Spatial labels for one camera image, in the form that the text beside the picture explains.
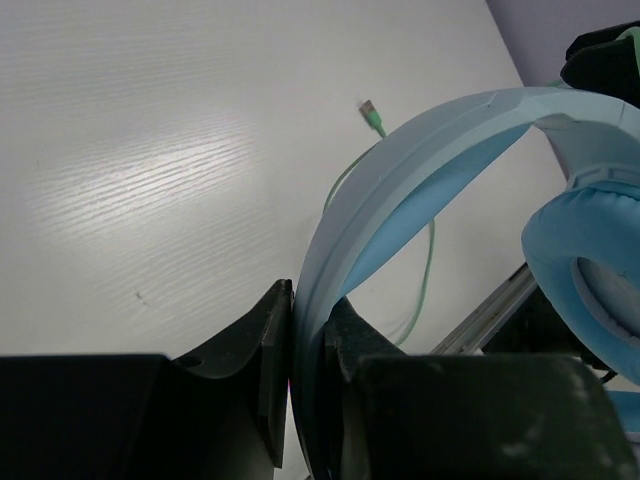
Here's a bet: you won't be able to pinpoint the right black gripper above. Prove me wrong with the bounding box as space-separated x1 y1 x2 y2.
560 21 639 107

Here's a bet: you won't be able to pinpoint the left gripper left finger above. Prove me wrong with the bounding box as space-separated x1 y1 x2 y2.
1 280 293 479

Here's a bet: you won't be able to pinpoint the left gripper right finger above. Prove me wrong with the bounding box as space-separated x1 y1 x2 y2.
324 300 635 479

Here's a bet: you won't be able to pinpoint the light blue headphones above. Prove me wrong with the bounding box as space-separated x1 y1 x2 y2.
291 87 639 479

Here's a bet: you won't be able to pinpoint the green headphone cable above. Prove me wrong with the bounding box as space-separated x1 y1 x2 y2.
324 99 439 346

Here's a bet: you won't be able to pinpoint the aluminium rail front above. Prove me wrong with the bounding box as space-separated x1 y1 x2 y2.
430 264 537 355

